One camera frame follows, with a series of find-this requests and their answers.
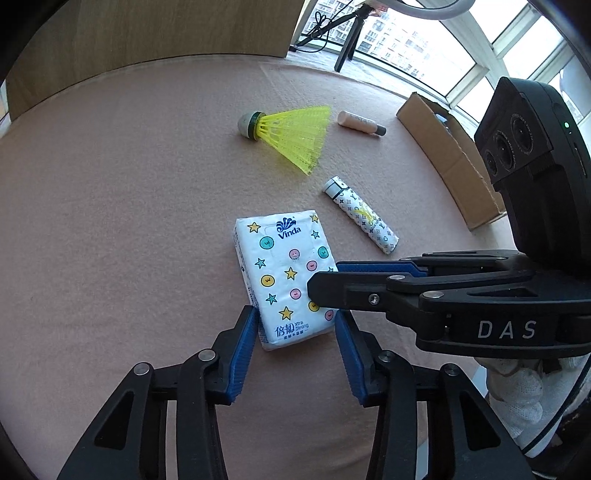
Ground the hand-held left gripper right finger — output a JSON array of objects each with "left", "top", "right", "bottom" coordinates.
[{"left": 335, "top": 316, "right": 536, "bottom": 480}]

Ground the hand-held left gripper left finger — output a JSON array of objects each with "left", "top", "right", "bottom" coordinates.
[{"left": 58, "top": 305, "right": 258, "bottom": 480}]

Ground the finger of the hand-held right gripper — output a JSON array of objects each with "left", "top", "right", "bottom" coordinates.
[
  {"left": 307, "top": 271, "right": 537, "bottom": 320},
  {"left": 336, "top": 250, "right": 526, "bottom": 280}
]

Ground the white patterned lighter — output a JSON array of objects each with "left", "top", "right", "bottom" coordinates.
[{"left": 322, "top": 176, "right": 400, "bottom": 256}]

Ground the patterned tissue pack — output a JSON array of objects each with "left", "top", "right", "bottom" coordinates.
[{"left": 234, "top": 209, "right": 340, "bottom": 352}]

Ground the brown cardboard box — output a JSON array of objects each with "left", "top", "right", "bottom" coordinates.
[{"left": 396, "top": 91, "right": 509, "bottom": 232}]

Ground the small pink bottle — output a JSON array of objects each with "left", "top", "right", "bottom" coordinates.
[{"left": 337, "top": 111, "right": 387, "bottom": 138}]

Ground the yellow shuttlecock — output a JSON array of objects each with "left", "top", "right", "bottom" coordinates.
[{"left": 237, "top": 105, "right": 332, "bottom": 177}]

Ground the person's right hand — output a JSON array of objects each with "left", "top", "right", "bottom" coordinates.
[{"left": 482, "top": 353, "right": 591, "bottom": 457}]

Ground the white quilted mat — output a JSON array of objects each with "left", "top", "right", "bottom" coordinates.
[{"left": 286, "top": 48, "right": 453, "bottom": 121}]

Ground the black tripod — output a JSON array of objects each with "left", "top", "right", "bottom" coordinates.
[{"left": 295, "top": 4, "right": 375, "bottom": 73}]

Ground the large wooden board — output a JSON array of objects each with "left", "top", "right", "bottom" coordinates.
[{"left": 4, "top": 0, "right": 308, "bottom": 121}]

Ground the white window frame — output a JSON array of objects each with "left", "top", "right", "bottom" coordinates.
[{"left": 443, "top": 14, "right": 591, "bottom": 125}]

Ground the white ring light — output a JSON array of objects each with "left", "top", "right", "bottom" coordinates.
[{"left": 392, "top": 0, "right": 476, "bottom": 21}]

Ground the black ring light cable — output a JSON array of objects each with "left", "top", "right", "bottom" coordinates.
[{"left": 307, "top": 11, "right": 334, "bottom": 54}]

